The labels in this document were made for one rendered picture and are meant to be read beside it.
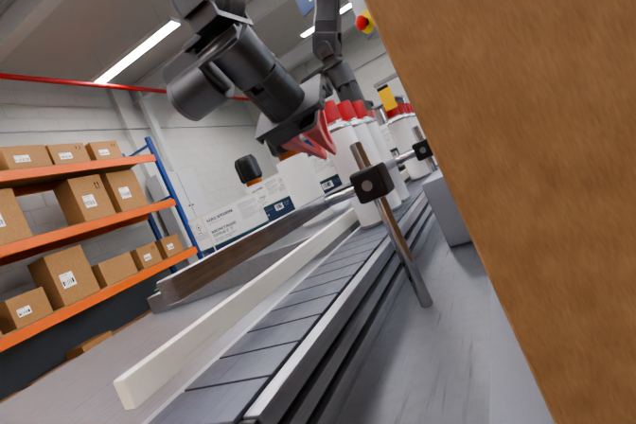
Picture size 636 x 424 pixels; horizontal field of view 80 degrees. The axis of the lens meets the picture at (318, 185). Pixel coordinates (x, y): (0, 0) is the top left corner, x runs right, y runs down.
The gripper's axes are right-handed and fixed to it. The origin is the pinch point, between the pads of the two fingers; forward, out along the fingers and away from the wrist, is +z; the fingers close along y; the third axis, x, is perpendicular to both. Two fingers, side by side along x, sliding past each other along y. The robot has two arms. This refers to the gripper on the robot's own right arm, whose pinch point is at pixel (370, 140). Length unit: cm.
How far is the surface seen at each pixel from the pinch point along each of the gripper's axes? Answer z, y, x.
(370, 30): -28.0, -16.0, 7.8
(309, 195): 6.2, 4.2, -19.2
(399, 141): 3.0, -5.3, 5.3
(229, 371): 14, 70, 5
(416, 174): 12.3, -5.2, 5.8
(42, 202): -110, -166, -440
